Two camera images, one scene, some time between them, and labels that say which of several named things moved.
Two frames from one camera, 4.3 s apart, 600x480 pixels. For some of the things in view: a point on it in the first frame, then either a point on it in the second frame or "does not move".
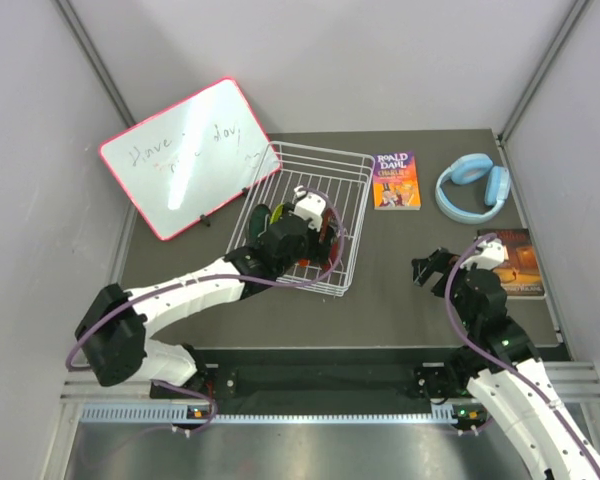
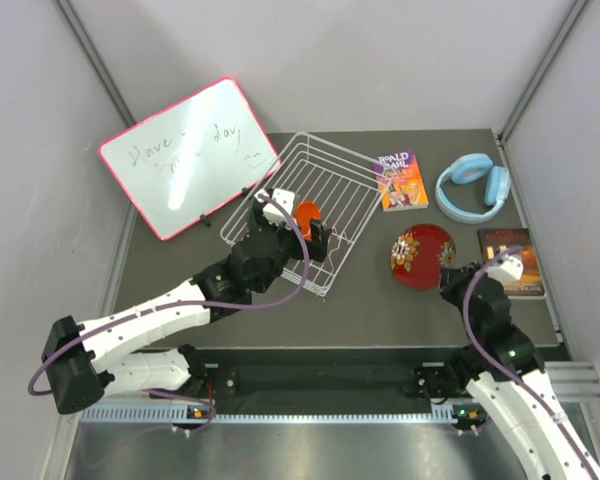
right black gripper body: (455, 291) does not move
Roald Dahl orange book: (396, 183) does not move
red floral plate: (330, 214) → (419, 253)
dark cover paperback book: (520, 272) does not move
